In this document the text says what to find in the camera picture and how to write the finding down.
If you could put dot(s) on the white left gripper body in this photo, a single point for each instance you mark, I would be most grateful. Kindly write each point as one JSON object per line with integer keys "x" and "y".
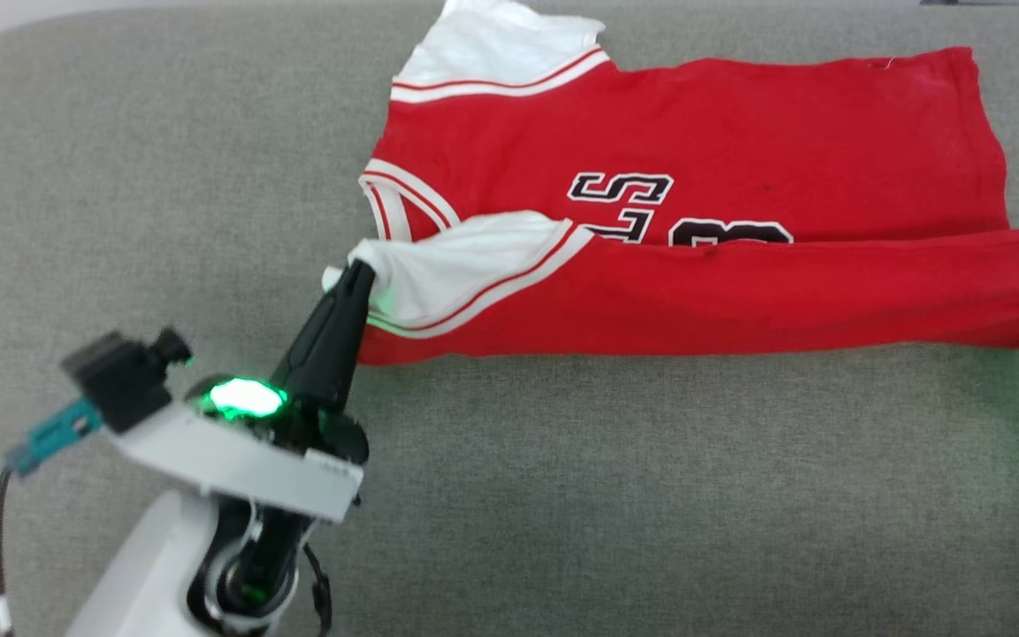
{"x": 235, "y": 460}

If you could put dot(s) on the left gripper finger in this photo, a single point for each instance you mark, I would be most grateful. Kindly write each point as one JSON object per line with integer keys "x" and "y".
{"x": 315, "y": 354}
{"x": 352, "y": 345}

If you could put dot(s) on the red and white jersey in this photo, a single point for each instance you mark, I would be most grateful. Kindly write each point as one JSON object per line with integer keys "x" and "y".
{"x": 739, "y": 133}

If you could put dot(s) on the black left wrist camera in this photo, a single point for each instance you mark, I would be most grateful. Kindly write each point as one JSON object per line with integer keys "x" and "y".
{"x": 120, "y": 380}

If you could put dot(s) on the teal left camera connector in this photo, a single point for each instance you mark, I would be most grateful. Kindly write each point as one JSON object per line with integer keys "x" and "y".
{"x": 54, "y": 435}

